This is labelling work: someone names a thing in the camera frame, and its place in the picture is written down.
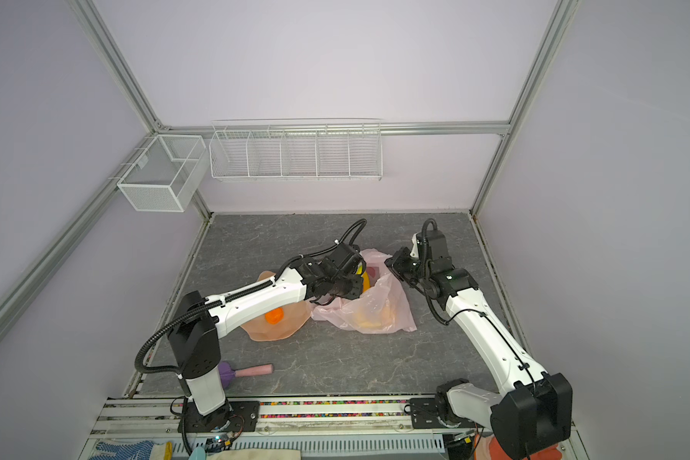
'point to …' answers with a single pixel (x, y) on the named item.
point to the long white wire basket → (305, 149)
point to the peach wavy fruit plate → (293, 319)
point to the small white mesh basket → (165, 174)
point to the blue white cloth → (138, 450)
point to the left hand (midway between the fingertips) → (359, 290)
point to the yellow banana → (366, 282)
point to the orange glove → (497, 452)
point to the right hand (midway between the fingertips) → (383, 258)
